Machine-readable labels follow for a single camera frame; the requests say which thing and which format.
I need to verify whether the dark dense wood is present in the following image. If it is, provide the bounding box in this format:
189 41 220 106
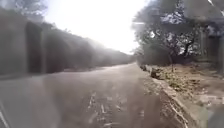
0 0 136 80

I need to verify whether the grey asphalt road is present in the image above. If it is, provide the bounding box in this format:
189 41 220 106
0 62 188 128

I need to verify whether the leaf-strewn earth verge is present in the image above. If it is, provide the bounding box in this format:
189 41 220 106
139 61 224 128

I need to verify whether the wood of bare trees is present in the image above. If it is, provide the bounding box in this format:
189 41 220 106
130 0 224 73

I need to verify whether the row of short white-topped posts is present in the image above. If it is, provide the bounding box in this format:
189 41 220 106
139 64 163 80

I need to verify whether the pale stone kerb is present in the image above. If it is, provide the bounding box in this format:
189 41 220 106
153 77 211 128

